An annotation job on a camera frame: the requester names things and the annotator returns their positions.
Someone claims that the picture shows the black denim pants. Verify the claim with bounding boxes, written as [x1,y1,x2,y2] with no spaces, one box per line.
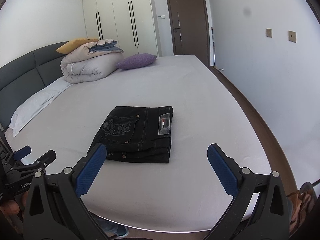
[89,106,174,164]

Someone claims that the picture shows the operator left hand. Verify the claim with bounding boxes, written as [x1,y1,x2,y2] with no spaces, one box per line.
[1,191,29,239]

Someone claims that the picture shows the white pillow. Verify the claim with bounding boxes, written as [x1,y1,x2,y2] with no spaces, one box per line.
[9,77,72,137]

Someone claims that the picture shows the white bed mattress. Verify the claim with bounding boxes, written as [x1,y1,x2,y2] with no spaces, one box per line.
[5,55,271,233]

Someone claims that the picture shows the brown leather bag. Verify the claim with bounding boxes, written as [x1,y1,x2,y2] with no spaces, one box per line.
[287,182,317,237]

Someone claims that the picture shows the dark grey headboard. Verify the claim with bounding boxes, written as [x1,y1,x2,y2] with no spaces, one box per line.
[0,42,65,130]

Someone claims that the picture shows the folded grey duvet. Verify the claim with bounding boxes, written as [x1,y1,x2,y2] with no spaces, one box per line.
[60,38,124,84]

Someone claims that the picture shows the yellow pillow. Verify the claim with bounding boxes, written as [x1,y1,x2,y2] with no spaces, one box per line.
[56,38,99,55]

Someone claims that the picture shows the purple pillow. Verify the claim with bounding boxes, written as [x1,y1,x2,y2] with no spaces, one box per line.
[116,53,157,70]

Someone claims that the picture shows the folded blue jeans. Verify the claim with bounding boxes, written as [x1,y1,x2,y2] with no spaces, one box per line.
[89,40,124,53]

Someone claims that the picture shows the brown door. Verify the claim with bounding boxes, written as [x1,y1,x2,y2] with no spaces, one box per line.
[167,0,210,67]

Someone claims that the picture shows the cream wardrobe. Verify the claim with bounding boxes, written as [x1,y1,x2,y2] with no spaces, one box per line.
[82,0,159,57]

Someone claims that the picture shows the wall socket plate far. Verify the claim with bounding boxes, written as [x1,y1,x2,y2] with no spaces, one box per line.
[266,28,272,38]

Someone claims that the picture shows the wall socket plate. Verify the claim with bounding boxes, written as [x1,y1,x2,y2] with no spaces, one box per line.
[288,31,297,43]
[266,28,272,38]

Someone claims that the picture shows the wall socket plate near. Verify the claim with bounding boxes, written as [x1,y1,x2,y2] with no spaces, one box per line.
[288,31,297,43]

